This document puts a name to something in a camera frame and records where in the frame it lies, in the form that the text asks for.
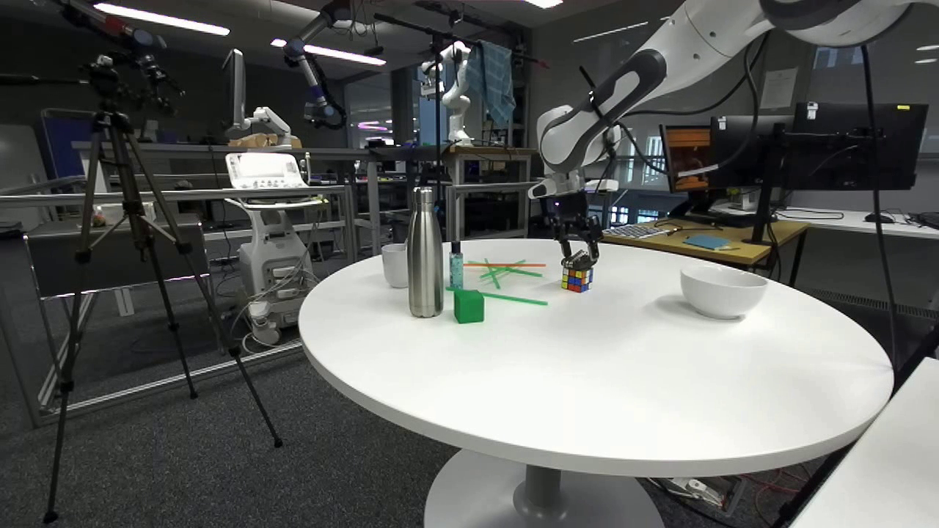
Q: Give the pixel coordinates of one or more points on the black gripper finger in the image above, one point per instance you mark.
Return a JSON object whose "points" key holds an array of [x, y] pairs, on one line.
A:
{"points": [[565, 249], [594, 249]]}

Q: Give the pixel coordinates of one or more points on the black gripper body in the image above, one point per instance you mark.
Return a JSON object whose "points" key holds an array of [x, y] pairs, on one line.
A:
{"points": [[566, 215]]}

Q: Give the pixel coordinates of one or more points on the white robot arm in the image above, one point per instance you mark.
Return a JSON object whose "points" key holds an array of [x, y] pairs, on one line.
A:
{"points": [[692, 41]]}

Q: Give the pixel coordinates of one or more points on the multicoloured Rubik's cube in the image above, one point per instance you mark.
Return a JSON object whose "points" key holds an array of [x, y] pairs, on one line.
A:
{"points": [[575, 278]]}

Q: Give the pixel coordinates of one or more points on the green cube block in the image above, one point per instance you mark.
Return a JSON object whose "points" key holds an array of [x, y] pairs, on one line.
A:
{"points": [[466, 306]]}

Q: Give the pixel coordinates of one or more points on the orange straw stick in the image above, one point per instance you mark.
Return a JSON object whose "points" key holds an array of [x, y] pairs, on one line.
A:
{"points": [[504, 265]]}

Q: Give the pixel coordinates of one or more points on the stainless steel water bottle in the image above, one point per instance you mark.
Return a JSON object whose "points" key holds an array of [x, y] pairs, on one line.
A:
{"points": [[422, 256]]}

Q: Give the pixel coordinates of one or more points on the white ceramic bowl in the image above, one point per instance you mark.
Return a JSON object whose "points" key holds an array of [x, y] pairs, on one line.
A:
{"points": [[722, 293]]}

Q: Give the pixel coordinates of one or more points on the blue hanging cloth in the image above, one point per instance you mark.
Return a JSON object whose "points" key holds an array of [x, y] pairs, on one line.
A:
{"points": [[490, 83]]}

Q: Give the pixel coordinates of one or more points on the wooden side table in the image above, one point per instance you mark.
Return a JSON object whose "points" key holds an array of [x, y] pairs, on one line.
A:
{"points": [[726, 243]]}

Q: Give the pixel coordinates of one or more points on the round white table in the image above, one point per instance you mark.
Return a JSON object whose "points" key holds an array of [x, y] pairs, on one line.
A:
{"points": [[560, 415]]}

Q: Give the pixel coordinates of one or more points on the white mug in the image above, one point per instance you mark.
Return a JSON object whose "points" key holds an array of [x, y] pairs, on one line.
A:
{"points": [[394, 262]]}

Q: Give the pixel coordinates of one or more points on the black computer monitor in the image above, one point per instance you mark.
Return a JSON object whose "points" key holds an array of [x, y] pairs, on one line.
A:
{"points": [[818, 146]]}

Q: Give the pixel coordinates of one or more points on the white medical cart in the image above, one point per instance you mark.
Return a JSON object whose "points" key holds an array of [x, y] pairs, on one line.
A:
{"points": [[267, 186]]}

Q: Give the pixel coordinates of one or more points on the white corner table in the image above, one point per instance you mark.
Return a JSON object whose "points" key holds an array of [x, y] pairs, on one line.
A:
{"points": [[889, 478]]}

